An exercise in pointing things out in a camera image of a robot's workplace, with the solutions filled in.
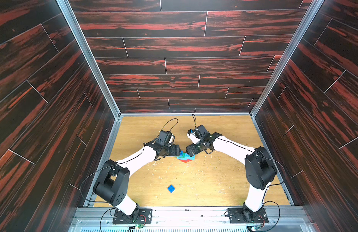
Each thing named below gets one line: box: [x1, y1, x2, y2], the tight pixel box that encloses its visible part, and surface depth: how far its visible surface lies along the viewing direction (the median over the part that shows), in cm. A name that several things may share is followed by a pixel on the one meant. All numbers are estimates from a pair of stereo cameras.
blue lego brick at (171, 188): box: [167, 184, 176, 194], surface depth 83 cm
